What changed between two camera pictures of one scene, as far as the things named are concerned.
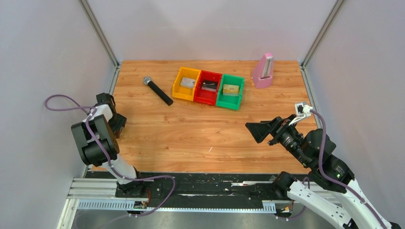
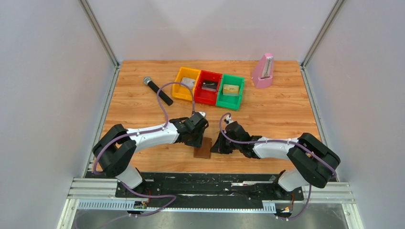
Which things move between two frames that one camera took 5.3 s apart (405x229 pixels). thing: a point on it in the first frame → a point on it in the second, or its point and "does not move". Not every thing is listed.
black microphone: [158, 90] does not move
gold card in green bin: [230, 90] does not move
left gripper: [121, 122] → [197, 143]
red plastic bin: [207, 87] does not move
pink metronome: [262, 72] does not move
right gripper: [259, 130] → [219, 147]
